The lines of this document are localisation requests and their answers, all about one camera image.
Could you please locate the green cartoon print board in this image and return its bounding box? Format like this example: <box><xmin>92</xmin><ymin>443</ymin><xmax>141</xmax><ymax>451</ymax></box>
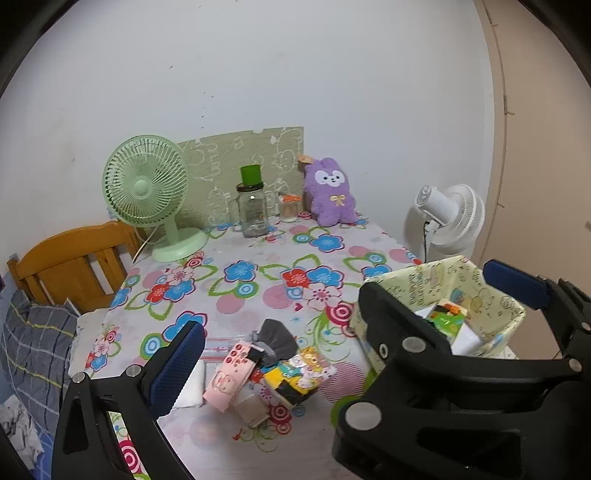
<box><xmin>178</xmin><ymin>124</ymin><xmax>305</xmax><ymax>229</ymax></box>

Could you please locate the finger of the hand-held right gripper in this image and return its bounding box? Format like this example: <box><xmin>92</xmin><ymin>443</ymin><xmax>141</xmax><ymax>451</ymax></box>
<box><xmin>331</xmin><ymin>280</ymin><xmax>585</xmax><ymax>480</ymax></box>
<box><xmin>483</xmin><ymin>259</ymin><xmax>591</xmax><ymax>360</ymax></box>

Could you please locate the white packet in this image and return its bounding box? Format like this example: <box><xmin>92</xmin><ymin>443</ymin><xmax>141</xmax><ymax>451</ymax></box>
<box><xmin>450</xmin><ymin>323</ymin><xmax>485</xmax><ymax>356</ymax></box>

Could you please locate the grey plaid bedding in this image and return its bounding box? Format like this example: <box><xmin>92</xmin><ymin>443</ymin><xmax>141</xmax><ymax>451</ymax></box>
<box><xmin>0</xmin><ymin>272</ymin><xmax>79</xmax><ymax>444</ymax></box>

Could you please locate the floral tablecloth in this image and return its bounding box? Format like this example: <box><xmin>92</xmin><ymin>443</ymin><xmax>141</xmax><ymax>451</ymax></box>
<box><xmin>69</xmin><ymin>212</ymin><xmax>522</xmax><ymax>480</ymax></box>

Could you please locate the blue bed sheet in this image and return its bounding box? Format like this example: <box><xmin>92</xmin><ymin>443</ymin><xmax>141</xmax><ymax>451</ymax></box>
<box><xmin>25</xmin><ymin>411</ymin><xmax>61</xmax><ymax>478</ymax></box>

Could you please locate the white standing fan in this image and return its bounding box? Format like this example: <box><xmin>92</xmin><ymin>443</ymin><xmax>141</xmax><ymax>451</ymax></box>
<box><xmin>405</xmin><ymin>184</ymin><xmax>486</xmax><ymax>268</ymax></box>

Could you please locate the clear striped packet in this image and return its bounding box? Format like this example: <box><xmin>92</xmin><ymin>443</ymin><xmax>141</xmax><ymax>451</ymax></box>
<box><xmin>203</xmin><ymin>335</ymin><xmax>259</xmax><ymax>367</ymax></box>

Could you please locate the purple plush rabbit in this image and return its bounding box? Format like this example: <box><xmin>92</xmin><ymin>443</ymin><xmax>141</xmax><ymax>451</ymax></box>
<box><xmin>298</xmin><ymin>154</ymin><xmax>357</xmax><ymax>228</ymax></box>

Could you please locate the white fan cable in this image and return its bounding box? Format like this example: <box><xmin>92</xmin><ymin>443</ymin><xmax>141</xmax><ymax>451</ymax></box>
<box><xmin>133</xmin><ymin>225</ymin><xmax>161</xmax><ymax>264</ymax></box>

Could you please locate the pink cartoon pouch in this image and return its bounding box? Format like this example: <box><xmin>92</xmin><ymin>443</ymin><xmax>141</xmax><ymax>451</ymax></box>
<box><xmin>203</xmin><ymin>342</ymin><xmax>260</xmax><ymax>414</ymax></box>

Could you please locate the beige small pouch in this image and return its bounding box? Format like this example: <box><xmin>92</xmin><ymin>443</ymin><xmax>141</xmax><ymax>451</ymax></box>
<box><xmin>232</xmin><ymin>390</ymin><xmax>269</xmax><ymax>426</ymax></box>

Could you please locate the grey drawstring pouch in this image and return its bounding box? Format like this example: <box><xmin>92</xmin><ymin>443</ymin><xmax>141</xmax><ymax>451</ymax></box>
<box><xmin>252</xmin><ymin>318</ymin><xmax>300</xmax><ymax>370</ymax></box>

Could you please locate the white pad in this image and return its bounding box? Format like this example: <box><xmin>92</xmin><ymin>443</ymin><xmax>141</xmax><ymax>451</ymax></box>
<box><xmin>172</xmin><ymin>359</ymin><xmax>207</xmax><ymax>410</ymax></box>

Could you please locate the glass jar with green cap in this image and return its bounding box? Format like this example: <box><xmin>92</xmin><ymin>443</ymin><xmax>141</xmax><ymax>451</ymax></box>
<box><xmin>229</xmin><ymin>182</ymin><xmax>270</xmax><ymax>238</ymax></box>

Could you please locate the cotton swab container orange lid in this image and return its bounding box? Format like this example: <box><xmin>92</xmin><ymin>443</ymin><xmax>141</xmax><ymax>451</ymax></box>
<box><xmin>277</xmin><ymin>193</ymin><xmax>303</xmax><ymax>223</ymax></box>

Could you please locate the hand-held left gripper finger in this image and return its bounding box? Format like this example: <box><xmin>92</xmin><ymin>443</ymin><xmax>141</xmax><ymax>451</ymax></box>
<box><xmin>52</xmin><ymin>322</ymin><xmax>207</xmax><ymax>480</ymax></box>

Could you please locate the green orange packet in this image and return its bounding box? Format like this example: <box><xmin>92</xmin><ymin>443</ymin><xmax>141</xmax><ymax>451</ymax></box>
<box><xmin>427</xmin><ymin>298</ymin><xmax>469</xmax><ymax>342</ymax></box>

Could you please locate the white crumpled cloth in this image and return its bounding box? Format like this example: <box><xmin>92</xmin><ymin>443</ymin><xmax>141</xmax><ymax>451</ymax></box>
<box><xmin>0</xmin><ymin>397</ymin><xmax>43</xmax><ymax>469</ymax></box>

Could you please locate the green desk fan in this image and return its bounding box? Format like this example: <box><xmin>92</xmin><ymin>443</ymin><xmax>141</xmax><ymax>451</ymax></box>
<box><xmin>102</xmin><ymin>135</ymin><xmax>208</xmax><ymax>263</ymax></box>

